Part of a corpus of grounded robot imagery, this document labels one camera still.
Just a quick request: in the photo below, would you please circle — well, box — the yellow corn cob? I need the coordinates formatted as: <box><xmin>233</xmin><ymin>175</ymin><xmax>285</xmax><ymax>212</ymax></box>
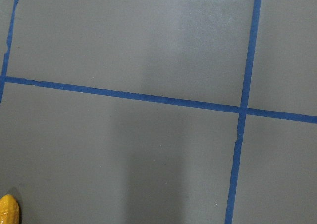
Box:
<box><xmin>0</xmin><ymin>194</ymin><xmax>20</xmax><ymax>224</ymax></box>

